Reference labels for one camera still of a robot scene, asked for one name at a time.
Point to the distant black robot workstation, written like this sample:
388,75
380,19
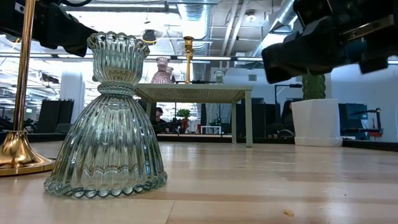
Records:
351,118

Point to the small white table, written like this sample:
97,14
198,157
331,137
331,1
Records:
211,127

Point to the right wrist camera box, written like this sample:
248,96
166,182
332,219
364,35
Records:
317,9

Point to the person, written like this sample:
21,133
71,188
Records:
286,112
159,112

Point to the green cactus plant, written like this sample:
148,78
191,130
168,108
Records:
314,88

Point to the black office partition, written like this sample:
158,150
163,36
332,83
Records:
57,113

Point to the small tan crumb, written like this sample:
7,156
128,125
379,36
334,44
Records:
288,212

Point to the large clear ribbed glass vase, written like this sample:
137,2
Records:
109,140

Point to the black aluminium table frame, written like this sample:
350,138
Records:
202,140

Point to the green perforated metal riser shelf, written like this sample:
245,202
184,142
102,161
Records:
192,91

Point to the silver slanted ventilation duct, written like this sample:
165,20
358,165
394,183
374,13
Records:
284,15

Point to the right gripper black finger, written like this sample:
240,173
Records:
304,54

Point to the small clear glass vase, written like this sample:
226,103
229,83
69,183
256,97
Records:
219,77

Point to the white plant pot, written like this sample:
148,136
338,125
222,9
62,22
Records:
317,123

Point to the green plant in red pot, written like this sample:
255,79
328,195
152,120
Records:
183,112

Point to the silver round ventilation duct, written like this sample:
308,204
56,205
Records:
199,18

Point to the black ceiling device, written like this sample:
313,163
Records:
149,36

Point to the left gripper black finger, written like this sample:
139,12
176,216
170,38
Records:
68,34

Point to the tall gold metal candlestick holder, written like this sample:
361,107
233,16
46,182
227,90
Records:
188,42
190,54
15,152

